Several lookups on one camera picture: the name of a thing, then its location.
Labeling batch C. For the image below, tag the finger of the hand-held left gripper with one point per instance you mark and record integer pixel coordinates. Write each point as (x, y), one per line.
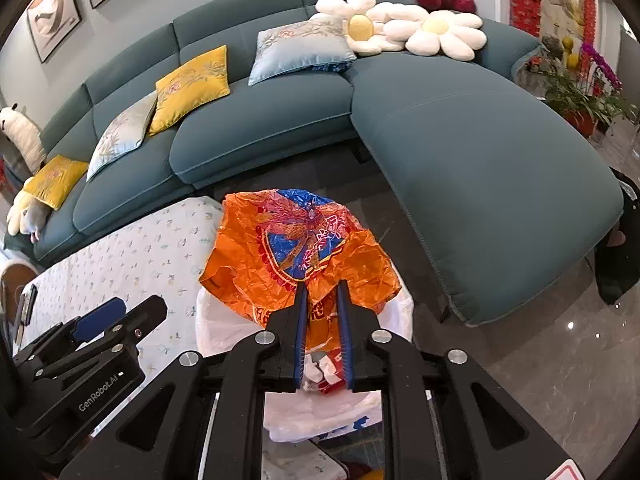
(147, 317)
(100, 317)

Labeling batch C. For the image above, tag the white plush toy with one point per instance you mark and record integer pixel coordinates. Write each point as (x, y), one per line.
(20, 135)

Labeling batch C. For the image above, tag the floral tablecloth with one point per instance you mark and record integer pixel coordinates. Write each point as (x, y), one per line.
(125, 260)

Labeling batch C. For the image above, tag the black remote control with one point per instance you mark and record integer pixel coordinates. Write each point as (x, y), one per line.
(25, 310)

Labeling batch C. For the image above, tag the cream plush toy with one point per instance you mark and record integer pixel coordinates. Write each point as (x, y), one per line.
(25, 215)

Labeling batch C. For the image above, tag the light blue embroidered cushion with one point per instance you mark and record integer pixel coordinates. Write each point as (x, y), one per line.
(300, 47)
(122, 135)

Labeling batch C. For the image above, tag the teal sofa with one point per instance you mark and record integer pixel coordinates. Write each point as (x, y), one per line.
(475, 160)

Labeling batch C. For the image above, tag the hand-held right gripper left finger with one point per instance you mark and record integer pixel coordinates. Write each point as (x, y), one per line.
(301, 340)

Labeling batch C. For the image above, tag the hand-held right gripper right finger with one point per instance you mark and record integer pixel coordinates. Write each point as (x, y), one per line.
(344, 340)

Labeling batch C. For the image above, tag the orange plastic bag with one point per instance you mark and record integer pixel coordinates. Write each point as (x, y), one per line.
(280, 240)

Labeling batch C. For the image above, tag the brown seat chair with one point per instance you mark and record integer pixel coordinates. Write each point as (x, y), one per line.
(15, 280)

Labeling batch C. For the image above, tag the crumpled white wrapper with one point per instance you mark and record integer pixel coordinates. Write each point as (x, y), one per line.
(317, 371)

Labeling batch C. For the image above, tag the white plastic bag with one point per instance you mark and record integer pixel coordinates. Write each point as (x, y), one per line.
(220, 330)

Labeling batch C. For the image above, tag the white flower cushion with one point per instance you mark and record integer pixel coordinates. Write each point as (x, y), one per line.
(360, 25)
(437, 32)

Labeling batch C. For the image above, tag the potted plant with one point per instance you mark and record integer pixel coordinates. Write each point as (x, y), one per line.
(580, 95)

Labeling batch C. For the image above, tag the yellow embroidered cushion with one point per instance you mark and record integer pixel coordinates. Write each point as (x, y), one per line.
(55, 180)
(192, 85)

